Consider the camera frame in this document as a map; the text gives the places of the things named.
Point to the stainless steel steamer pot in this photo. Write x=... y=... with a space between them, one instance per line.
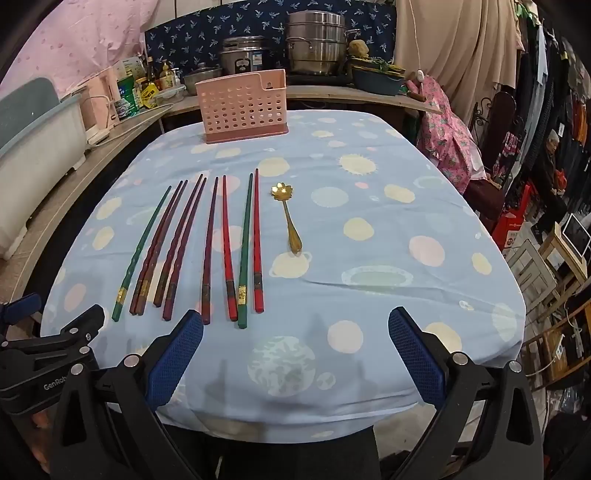
x=316 y=46

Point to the green chopstick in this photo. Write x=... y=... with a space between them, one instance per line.
x=248 y=240
x=154 y=224

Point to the white bin with blue rim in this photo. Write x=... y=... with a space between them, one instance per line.
x=41 y=143

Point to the beige curtain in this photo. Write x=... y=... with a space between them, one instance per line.
x=461 y=50

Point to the grey kitchen counter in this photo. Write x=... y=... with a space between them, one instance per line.
x=323 y=94

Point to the green tin can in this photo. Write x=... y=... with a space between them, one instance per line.
x=127 y=99

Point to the pink floral cloth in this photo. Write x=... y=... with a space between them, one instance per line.
x=445 y=134

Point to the yellow snack packet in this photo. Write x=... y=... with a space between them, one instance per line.
x=147 y=94

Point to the navy printed cloth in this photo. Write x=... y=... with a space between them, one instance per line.
x=194 y=32

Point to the white carton box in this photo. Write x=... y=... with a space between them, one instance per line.
x=129 y=67

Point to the blue planet-print tablecloth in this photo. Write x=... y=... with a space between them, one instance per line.
x=351 y=240

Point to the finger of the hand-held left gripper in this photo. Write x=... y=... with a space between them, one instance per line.
x=69 y=334
x=21 y=307

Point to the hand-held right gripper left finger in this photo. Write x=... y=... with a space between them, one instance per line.
x=178 y=355

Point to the clear food container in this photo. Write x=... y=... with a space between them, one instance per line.
x=170 y=94

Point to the hanging dark clothes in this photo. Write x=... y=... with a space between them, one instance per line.
x=554 y=92

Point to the ginger root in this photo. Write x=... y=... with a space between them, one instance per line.
x=358 y=48

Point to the gold flower spoon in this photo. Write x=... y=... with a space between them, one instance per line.
x=279 y=190

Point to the small pot with glass lid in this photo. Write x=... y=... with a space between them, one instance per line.
x=201 y=81

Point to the wooden stool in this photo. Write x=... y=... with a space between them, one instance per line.
x=554 y=244

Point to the stainless steel rice cooker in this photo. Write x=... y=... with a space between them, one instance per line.
x=244 y=57

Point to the dark metal chair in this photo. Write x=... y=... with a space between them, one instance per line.
x=501 y=115

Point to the wood-grain side counter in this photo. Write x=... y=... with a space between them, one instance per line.
x=69 y=194

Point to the pink spotted curtain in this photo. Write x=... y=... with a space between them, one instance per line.
x=78 y=41

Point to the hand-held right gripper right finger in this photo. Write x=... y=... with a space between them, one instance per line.
x=415 y=355

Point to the blue bowl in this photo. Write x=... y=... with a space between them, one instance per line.
x=376 y=83

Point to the yellow soap pump bottle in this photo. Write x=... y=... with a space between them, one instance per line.
x=166 y=74

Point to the red chopstick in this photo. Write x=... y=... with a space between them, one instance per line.
x=257 y=240
x=228 y=240

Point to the pink perforated utensil basket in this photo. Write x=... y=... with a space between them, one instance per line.
x=240 y=110

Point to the maroon chopstick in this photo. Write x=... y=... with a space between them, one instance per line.
x=169 y=230
x=211 y=240
x=191 y=230
x=183 y=230
x=163 y=230

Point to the dark sauce bottle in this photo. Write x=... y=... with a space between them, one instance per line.
x=149 y=69

